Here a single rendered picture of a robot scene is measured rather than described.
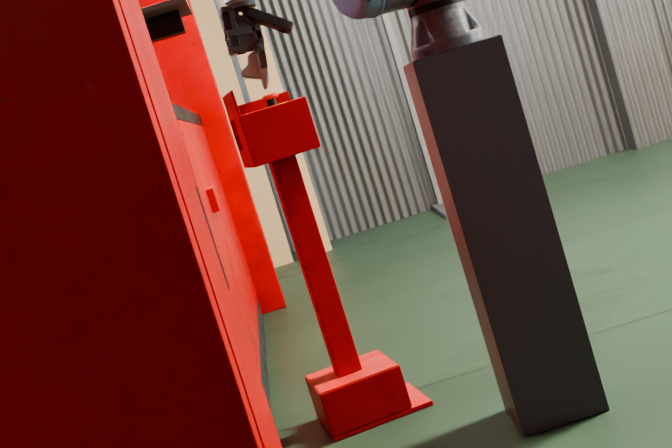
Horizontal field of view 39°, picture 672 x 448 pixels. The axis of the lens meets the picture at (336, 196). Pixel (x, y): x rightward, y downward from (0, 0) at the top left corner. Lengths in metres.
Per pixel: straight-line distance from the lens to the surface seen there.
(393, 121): 5.57
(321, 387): 2.25
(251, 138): 2.12
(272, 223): 5.20
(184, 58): 3.95
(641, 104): 5.73
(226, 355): 0.70
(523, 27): 5.71
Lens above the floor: 0.73
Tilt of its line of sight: 5 degrees down
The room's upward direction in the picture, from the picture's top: 17 degrees counter-clockwise
